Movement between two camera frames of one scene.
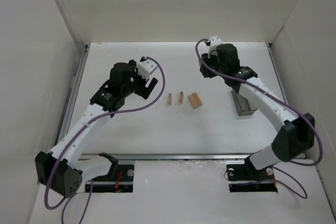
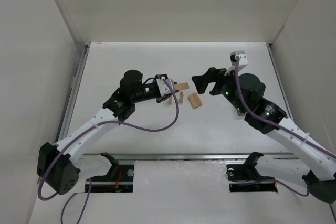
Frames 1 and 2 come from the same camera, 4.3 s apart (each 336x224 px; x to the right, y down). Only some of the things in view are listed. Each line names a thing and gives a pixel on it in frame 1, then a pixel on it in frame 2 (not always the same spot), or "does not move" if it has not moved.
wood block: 181,97 does not move
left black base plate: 123,182 does not move
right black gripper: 205,67 to 218,82
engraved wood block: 195,100 does not move
